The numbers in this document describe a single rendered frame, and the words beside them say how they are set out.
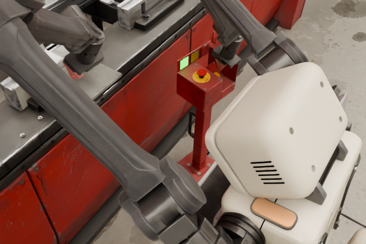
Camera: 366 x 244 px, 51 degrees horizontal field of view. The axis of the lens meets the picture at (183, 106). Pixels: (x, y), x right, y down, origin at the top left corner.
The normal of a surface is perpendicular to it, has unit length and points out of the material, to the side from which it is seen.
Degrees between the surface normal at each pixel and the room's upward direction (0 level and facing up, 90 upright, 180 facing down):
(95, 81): 0
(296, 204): 8
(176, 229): 54
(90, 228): 0
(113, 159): 63
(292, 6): 90
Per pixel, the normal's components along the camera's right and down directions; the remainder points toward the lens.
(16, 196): 0.84, 0.41
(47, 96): 0.13, 0.32
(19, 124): 0.03, -0.70
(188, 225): 0.00, 0.16
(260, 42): -0.26, -0.12
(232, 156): -0.57, 0.58
